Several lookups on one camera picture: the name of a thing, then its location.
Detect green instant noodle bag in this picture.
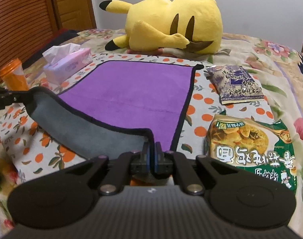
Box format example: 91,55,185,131
204,114,297,191

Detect wooden louvred wardrobe door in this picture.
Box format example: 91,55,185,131
0,0,96,83

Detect yellow Pikachu plush toy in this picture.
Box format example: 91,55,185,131
99,0,223,55

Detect orange plastic bottle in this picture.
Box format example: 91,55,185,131
0,58,29,91

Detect purple snack packet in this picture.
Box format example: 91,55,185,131
206,65,264,105

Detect pink tissue pack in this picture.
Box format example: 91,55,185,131
42,43,92,85

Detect purple and grey towel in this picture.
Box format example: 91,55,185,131
24,60,205,160

